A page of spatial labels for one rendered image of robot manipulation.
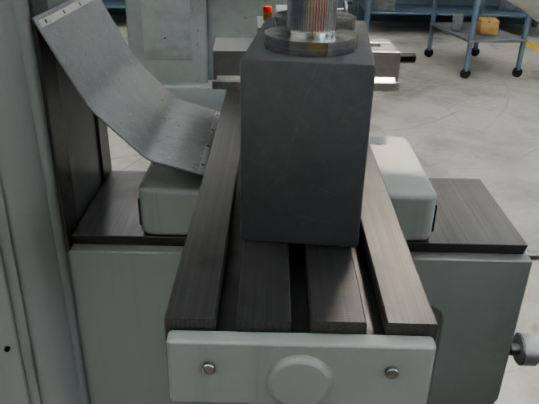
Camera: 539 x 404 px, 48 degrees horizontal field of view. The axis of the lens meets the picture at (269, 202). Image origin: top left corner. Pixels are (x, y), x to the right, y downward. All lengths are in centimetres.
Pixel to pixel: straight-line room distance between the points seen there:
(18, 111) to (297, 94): 51
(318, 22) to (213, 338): 30
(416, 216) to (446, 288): 15
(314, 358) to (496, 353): 73
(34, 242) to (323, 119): 61
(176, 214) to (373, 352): 57
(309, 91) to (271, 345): 22
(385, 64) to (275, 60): 63
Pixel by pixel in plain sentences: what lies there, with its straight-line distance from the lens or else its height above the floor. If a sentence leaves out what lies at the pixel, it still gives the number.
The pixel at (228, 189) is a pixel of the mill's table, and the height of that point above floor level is 96.
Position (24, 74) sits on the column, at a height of 104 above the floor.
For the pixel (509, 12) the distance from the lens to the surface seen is 742.
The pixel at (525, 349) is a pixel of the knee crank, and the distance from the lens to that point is 121.
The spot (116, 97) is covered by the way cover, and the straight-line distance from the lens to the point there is 104.
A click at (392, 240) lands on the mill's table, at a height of 96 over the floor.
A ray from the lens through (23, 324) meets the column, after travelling 112.
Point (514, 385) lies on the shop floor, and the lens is 201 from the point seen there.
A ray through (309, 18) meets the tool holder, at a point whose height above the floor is 118.
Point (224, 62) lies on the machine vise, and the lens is 113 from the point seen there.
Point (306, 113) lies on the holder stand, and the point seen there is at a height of 110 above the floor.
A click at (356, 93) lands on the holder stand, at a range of 55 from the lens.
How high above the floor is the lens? 127
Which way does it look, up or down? 27 degrees down
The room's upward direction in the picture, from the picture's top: 1 degrees clockwise
